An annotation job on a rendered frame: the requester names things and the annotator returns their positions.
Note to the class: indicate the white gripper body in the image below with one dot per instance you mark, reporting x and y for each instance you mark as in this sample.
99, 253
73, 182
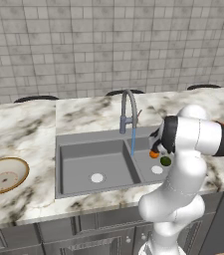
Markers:
156, 133

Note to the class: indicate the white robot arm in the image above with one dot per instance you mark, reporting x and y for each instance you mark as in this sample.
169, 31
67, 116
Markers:
186, 172

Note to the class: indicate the orange tangerine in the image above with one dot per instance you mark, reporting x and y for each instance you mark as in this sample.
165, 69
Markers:
154, 154

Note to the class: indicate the grey arched sink faucet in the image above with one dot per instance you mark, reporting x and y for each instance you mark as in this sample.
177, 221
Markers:
127, 99

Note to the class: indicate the grey double sink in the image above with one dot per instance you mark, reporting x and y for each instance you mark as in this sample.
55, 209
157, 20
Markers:
93, 159

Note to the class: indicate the white bowl with gold rim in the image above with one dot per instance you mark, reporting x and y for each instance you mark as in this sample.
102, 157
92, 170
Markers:
4, 176

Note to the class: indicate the blue water stream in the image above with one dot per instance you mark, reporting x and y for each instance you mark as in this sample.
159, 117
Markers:
133, 142

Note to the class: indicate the green lime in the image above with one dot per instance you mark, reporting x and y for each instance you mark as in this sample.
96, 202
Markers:
165, 161

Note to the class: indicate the black stool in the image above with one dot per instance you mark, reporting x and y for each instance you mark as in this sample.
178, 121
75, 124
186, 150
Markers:
35, 98
203, 86
116, 92

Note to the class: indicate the round silver door knob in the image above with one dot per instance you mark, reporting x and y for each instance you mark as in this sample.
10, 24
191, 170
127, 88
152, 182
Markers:
128, 238
143, 236

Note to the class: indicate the grey cupboard door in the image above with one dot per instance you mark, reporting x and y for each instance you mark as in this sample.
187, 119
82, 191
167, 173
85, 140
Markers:
141, 245
93, 240

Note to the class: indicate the dark grey cupboard side panel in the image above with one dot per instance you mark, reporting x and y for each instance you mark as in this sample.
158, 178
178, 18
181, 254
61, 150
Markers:
221, 225

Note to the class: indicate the grey cupboard drawer front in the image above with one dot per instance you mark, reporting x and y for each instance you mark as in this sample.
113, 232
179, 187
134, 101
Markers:
10, 239

